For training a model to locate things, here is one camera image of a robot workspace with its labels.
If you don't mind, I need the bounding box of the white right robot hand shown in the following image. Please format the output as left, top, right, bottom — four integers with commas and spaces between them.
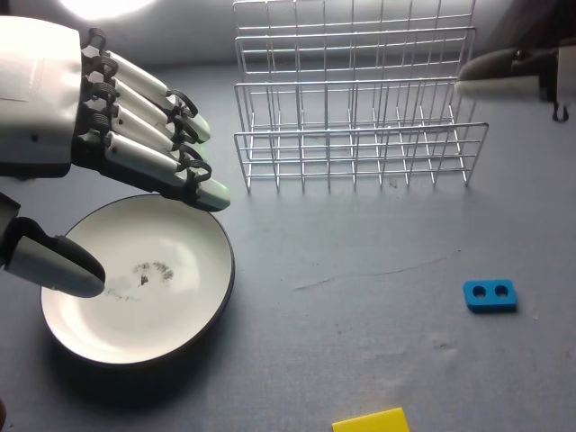
454, 40, 576, 122

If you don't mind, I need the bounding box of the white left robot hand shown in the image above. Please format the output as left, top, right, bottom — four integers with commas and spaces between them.
0, 15, 231, 299

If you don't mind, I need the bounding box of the white plate with dark rim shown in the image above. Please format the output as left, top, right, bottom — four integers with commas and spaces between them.
40, 193, 237, 366

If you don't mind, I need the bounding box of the blue block with two holes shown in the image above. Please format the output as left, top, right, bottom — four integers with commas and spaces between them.
462, 278, 518, 315

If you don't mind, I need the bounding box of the flat yellow block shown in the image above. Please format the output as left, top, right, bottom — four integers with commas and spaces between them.
331, 407, 411, 432

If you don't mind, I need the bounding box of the silver wire dish rack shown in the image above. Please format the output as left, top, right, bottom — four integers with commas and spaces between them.
232, 0, 491, 194

